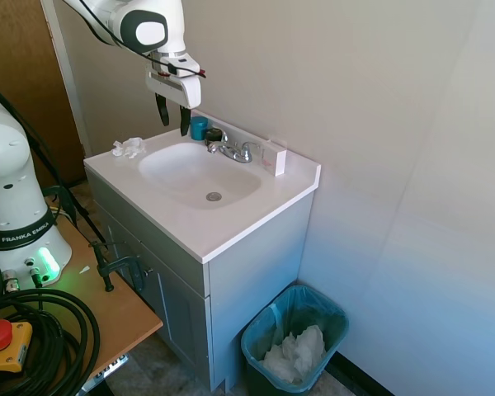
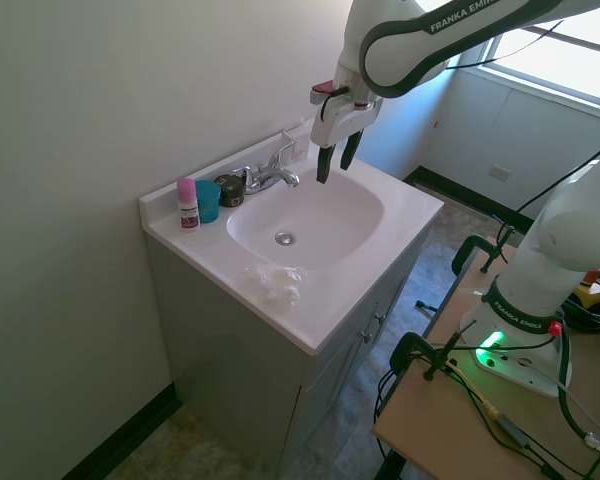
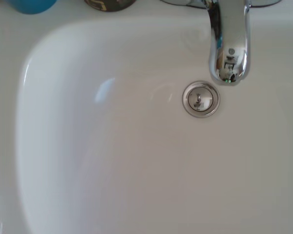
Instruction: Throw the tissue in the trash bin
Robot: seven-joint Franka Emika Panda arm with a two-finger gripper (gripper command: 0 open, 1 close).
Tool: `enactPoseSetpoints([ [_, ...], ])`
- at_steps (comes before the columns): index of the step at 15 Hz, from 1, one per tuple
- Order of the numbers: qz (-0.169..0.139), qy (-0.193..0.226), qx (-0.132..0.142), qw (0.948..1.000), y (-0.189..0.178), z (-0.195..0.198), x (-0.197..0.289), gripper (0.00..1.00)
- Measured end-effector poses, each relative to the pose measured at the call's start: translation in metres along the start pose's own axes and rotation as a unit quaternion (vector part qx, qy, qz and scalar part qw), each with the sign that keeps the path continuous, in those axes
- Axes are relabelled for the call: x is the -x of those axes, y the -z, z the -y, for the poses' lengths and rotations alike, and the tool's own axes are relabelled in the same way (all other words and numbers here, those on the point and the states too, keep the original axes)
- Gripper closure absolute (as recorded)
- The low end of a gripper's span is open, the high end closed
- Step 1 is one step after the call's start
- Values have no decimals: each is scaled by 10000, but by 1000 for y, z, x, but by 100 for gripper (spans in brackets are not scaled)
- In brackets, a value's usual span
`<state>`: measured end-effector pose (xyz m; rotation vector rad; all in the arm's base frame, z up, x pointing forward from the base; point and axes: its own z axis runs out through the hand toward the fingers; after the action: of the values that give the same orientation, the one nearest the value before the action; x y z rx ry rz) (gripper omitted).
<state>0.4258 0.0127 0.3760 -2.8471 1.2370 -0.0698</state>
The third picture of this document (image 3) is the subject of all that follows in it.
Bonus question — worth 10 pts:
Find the white vanity top with basin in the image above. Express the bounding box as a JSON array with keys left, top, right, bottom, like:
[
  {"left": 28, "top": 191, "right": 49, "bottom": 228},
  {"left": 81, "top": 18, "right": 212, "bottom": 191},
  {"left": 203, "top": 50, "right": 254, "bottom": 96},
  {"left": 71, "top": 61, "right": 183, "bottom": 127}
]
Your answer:
[{"left": 0, "top": 0, "right": 293, "bottom": 234}]

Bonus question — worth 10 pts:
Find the chrome drain stopper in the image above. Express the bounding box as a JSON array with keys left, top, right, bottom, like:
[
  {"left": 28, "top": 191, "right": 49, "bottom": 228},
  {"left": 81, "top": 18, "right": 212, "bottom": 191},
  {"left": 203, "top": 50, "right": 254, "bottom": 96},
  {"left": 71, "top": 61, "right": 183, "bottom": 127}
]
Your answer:
[{"left": 182, "top": 81, "right": 221, "bottom": 119}]

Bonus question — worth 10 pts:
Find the chrome sink faucet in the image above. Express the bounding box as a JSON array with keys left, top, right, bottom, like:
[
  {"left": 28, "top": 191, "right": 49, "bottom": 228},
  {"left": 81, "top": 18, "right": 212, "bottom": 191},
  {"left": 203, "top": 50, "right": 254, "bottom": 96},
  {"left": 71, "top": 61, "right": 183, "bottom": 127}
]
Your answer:
[{"left": 160, "top": 0, "right": 279, "bottom": 86}]

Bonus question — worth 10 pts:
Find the dark patterned cup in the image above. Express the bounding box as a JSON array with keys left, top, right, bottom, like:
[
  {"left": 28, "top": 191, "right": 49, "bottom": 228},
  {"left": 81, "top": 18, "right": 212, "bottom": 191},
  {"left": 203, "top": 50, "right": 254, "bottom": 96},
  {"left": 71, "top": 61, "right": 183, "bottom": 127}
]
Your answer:
[{"left": 84, "top": 0, "right": 137, "bottom": 12}]

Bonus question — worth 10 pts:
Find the blue plastic cup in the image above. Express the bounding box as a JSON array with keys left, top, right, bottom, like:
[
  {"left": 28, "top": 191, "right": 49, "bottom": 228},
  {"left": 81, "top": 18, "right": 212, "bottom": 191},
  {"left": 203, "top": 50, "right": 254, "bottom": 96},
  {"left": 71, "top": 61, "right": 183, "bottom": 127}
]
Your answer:
[{"left": 9, "top": 0, "right": 57, "bottom": 15}]

